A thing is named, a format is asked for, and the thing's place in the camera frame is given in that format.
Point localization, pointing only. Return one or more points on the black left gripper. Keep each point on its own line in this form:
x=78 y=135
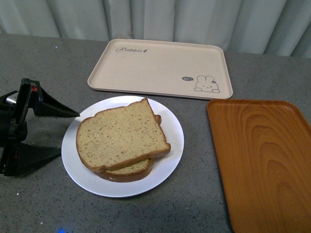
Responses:
x=18 y=158

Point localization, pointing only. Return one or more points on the brown wooden tray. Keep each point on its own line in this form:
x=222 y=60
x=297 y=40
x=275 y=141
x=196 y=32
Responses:
x=263 y=149

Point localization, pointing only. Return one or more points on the white round plate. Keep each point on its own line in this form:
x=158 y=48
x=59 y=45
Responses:
x=161 y=169

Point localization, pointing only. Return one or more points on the pink rabbit tray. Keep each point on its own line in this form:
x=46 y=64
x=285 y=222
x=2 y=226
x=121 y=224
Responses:
x=162 y=68

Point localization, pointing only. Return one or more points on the grey curtain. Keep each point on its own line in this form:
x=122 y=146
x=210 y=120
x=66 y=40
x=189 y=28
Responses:
x=278 y=27

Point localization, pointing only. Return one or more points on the bread slice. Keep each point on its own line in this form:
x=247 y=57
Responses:
x=131 y=173
x=119 y=137

